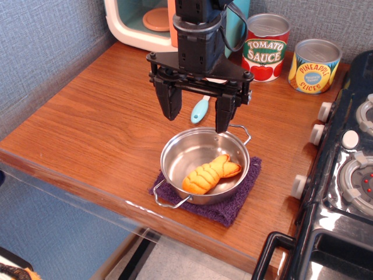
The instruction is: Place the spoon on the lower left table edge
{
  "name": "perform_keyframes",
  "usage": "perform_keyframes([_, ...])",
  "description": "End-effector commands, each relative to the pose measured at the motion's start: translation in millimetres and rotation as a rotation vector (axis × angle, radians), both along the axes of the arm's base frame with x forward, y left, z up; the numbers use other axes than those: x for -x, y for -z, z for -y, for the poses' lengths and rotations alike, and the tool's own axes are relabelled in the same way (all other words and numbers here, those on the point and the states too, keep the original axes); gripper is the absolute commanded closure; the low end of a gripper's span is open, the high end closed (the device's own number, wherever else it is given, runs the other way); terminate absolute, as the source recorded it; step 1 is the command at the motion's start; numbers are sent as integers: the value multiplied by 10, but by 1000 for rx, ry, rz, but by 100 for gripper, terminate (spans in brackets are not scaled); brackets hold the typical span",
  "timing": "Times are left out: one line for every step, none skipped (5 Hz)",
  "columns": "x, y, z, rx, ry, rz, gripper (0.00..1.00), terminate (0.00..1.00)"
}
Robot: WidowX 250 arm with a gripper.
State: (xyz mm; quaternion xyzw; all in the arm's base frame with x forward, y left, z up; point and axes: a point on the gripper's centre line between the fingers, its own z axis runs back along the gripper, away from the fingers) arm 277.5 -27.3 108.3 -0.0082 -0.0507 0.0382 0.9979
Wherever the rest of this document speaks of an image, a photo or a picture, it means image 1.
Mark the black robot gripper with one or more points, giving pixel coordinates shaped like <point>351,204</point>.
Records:
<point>200,55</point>

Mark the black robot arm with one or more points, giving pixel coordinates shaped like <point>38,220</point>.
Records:
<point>205,11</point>

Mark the tomato sauce can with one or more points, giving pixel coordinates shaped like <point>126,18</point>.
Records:
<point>265,47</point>

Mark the orange plate in microwave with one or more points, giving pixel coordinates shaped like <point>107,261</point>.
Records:
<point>157,20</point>

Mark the orange plush shrimp toy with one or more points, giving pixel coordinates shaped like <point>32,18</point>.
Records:
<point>205,177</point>

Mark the pineapple slices can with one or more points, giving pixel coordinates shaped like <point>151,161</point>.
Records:
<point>314,65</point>

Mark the toy microwave teal and white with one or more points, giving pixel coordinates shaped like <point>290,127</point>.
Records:
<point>124,19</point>

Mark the white spoon with teal handle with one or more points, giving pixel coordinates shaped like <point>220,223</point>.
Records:
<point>200,109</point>

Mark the black toy stove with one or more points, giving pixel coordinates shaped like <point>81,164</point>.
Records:
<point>333,237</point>

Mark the purple knitted cloth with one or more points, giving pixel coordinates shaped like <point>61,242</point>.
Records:
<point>224,212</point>

